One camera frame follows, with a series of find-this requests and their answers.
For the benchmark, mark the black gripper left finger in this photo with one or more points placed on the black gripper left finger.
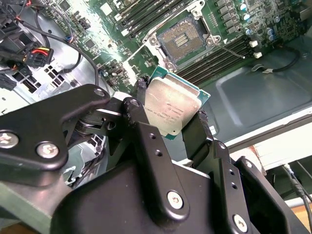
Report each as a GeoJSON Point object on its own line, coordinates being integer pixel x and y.
{"type": "Point", "coordinates": [36, 126]}

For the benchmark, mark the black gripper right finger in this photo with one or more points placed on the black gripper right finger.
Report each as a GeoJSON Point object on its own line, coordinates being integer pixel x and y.
{"type": "Point", "coordinates": [200, 143]}

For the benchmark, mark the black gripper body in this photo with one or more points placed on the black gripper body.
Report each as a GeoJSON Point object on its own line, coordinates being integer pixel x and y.
{"type": "Point", "coordinates": [122, 207]}

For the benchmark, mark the silver CPU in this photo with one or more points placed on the silver CPU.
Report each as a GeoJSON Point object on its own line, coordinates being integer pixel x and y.
{"type": "Point", "coordinates": [170, 107]}

